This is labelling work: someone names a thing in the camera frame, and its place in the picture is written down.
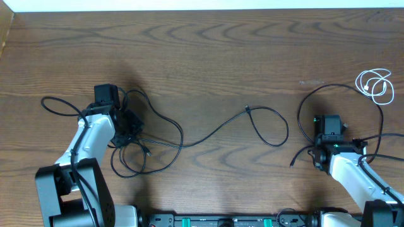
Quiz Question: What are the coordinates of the left camera cable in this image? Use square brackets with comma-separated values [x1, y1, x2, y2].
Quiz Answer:
[40, 96, 102, 227]

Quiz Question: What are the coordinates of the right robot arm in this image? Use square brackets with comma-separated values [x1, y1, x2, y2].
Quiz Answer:
[306, 115, 403, 227]

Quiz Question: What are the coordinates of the right camera cable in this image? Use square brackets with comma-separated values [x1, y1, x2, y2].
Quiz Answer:
[352, 132, 404, 206]

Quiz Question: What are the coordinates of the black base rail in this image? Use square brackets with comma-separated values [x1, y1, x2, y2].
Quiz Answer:
[139, 211, 309, 227]

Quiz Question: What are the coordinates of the camera cable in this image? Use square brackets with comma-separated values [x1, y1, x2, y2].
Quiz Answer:
[40, 96, 102, 227]
[352, 132, 404, 206]

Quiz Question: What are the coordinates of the white cable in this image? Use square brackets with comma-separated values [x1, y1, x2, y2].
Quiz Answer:
[355, 68, 395, 106]

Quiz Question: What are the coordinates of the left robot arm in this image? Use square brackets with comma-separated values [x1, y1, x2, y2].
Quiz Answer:
[35, 84, 143, 227]

